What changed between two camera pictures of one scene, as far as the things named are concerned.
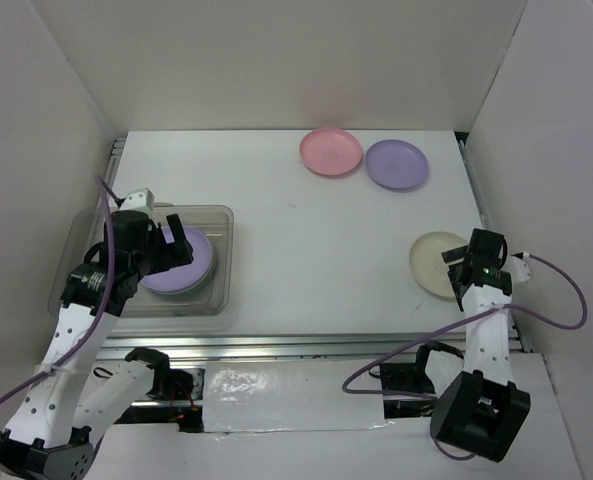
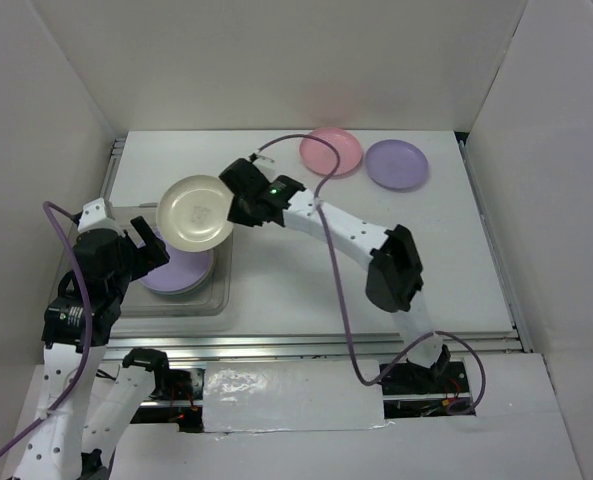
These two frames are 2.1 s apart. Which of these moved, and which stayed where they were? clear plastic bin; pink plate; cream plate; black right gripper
Moved: black right gripper; cream plate
Stayed: clear plastic bin; pink plate
